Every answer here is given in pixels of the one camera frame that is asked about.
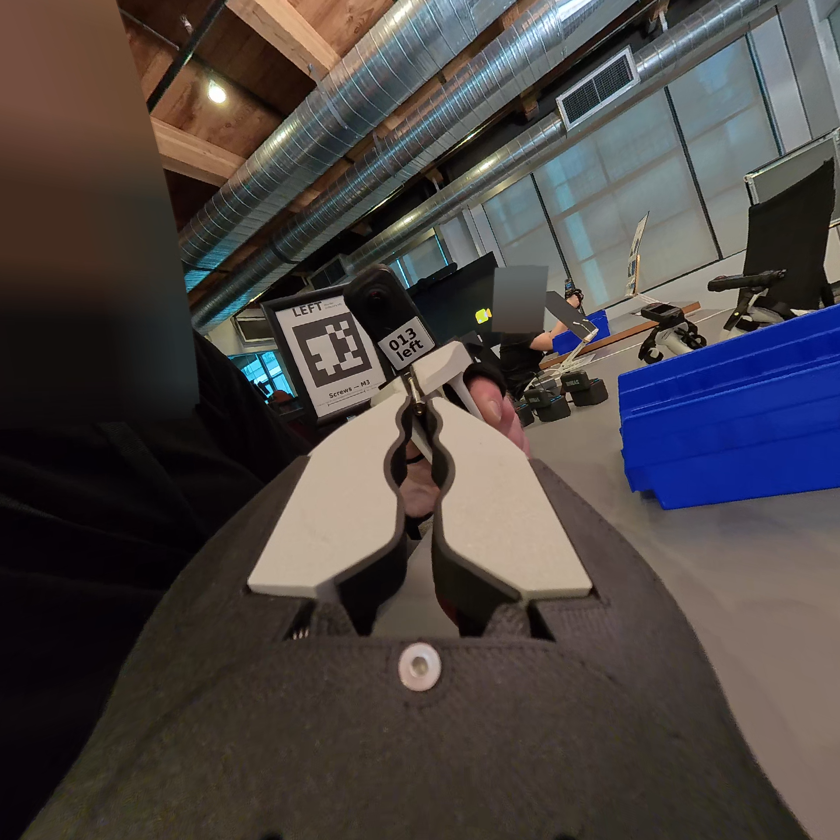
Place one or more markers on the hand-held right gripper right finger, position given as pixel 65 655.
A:
pixel 505 525

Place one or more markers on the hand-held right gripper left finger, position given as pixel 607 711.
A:
pixel 328 518

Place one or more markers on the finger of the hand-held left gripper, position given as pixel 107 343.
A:
pixel 446 367
pixel 388 394

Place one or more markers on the silver bolt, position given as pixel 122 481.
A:
pixel 414 386

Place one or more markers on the person's left hand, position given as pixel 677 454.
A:
pixel 492 407

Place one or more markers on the black framed marker sign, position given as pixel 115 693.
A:
pixel 328 354

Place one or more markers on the black charger case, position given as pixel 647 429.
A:
pixel 585 392
pixel 525 415
pixel 548 405

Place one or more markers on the tilted document stand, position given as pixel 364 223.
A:
pixel 571 328

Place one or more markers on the small blue plastic bin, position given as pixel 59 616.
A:
pixel 590 328

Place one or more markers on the upright instruction board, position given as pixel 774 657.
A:
pixel 636 256

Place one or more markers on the spare hand-held gripper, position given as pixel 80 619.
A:
pixel 669 331
pixel 748 289

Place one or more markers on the person's black clad torso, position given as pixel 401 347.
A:
pixel 98 558

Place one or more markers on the wooden plank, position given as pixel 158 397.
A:
pixel 682 306

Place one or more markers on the ceiling spotlight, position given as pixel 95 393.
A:
pixel 216 93

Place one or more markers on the white air vent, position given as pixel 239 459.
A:
pixel 598 85

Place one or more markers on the tall black office chair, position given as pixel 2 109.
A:
pixel 787 236

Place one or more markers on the silver framed board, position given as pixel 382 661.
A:
pixel 764 174

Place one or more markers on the silver air duct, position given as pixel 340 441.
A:
pixel 328 131
pixel 367 190
pixel 472 177

